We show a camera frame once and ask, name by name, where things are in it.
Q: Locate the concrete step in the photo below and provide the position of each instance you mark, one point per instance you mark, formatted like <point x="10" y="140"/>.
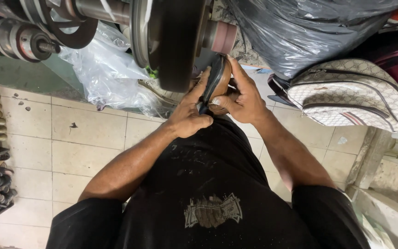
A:
<point x="389" y="193"/>

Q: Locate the large black plastic bag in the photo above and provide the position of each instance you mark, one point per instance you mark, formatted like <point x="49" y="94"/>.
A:
<point x="306" y="31"/>

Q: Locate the pink sanding drum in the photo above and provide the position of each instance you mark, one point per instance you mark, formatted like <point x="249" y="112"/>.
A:
<point x="224" y="36"/>

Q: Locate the clear plastic bag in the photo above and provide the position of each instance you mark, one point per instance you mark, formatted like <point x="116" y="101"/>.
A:
<point x="111" y="72"/>

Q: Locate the large black polishing wheel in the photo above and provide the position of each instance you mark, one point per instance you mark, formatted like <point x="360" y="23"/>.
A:
<point x="174" y="41"/>

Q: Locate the maroon bag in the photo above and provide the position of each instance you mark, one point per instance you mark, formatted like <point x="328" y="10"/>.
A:
<point x="397" y="58"/>

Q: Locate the person's right hand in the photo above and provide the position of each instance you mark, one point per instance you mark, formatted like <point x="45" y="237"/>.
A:
<point x="247" y="100"/>

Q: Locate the steel machine shaft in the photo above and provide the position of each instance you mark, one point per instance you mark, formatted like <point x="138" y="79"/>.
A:
<point x="98" y="10"/>

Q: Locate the black printed t-shirt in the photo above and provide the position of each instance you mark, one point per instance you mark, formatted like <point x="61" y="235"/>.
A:
<point x="202" y="193"/>

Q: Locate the person's left hand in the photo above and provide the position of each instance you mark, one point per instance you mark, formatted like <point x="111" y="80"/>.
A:
<point x="185" y="116"/>

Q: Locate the green machine base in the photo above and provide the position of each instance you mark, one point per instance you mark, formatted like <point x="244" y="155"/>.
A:
<point x="16" y="74"/>

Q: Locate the metal spindle with black discs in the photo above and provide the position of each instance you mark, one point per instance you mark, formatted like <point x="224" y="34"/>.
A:
<point x="16" y="38"/>

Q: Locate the brown shoe with black sole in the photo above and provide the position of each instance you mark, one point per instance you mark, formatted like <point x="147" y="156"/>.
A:
<point x="219" y="81"/>

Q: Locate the beige patterned backpack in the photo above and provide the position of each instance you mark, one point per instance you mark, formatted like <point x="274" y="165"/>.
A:
<point x="351" y="93"/>

